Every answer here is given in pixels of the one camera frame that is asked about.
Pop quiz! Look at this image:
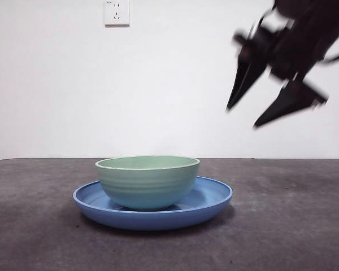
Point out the green ribbed bowl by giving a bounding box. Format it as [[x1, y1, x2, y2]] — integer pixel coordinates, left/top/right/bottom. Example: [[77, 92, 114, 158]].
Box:
[[94, 155, 201, 211]]

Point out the white wall socket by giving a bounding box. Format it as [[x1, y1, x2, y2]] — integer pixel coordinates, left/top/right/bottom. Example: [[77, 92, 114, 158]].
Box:
[[103, 0, 131, 28]]

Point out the blue plate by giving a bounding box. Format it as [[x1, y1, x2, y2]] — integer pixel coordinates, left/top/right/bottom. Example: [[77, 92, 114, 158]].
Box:
[[72, 176, 234, 232]]

